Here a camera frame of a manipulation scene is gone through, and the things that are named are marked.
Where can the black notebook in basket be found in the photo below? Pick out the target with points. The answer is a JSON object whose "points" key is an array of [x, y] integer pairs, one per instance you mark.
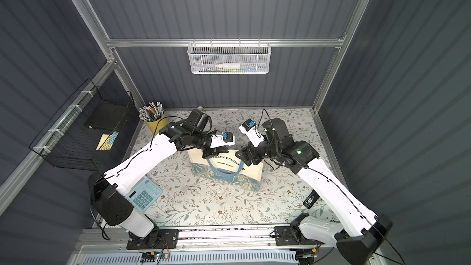
{"points": [[106, 116]]}

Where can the white perforated cable duct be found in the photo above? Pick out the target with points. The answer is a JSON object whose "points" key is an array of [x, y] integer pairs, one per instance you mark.
{"points": [[223, 257]]}

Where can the yellow pencil cup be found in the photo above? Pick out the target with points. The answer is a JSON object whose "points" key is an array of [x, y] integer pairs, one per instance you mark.
{"points": [[156, 126]]}

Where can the teal desk calculator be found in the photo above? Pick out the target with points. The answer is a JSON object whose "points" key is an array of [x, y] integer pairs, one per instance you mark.
{"points": [[144, 194]]}

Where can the white bottle in basket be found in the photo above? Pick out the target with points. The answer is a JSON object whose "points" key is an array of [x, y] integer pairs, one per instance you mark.
{"points": [[228, 66]]}

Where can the black wire side basket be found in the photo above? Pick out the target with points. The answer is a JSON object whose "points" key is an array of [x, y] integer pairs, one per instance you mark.
{"points": [[68, 144]]}

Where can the yellow sticky note pad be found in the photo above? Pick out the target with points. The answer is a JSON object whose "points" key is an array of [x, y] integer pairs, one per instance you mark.
{"points": [[106, 141]]}

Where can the bundle of pencils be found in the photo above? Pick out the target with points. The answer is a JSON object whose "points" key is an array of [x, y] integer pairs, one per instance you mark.
{"points": [[152, 112]]}

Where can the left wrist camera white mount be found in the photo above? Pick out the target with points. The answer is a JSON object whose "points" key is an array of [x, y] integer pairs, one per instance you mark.
{"points": [[222, 140]]}

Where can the black handheld scanner device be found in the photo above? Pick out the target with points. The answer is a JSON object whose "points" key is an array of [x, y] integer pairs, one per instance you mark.
{"points": [[311, 199]]}

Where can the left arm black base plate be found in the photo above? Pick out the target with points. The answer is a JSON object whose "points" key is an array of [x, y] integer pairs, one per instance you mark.
{"points": [[157, 239]]}

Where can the floral patterned table mat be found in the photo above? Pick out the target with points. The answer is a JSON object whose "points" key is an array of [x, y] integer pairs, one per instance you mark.
{"points": [[191, 200]]}

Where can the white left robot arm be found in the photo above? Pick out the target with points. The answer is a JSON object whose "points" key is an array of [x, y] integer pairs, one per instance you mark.
{"points": [[108, 192]]}

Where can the cream canvas tote bag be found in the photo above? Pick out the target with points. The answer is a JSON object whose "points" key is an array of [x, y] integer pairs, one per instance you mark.
{"points": [[227, 168]]}

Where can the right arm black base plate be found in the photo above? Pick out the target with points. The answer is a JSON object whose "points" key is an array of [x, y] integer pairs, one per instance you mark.
{"points": [[287, 235]]}

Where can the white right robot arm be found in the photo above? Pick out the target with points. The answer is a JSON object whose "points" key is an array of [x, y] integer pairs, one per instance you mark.
{"points": [[358, 233]]}

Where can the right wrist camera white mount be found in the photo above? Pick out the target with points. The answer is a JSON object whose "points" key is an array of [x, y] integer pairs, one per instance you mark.
{"points": [[249, 128]]}

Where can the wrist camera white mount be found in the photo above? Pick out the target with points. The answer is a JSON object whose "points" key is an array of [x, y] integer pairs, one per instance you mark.
{"points": [[249, 128], [222, 140]]}

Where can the white wire wall basket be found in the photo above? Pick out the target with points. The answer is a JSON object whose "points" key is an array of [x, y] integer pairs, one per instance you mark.
{"points": [[253, 59]]}

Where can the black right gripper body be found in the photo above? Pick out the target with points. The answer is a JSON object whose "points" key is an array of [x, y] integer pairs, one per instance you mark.
{"points": [[249, 154]]}

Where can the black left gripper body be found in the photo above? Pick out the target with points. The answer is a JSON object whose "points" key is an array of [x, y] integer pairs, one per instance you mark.
{"points": [[214, 150]]}

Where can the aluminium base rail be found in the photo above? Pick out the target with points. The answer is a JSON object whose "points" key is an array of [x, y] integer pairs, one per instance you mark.
{"points": [[194, 238]]}

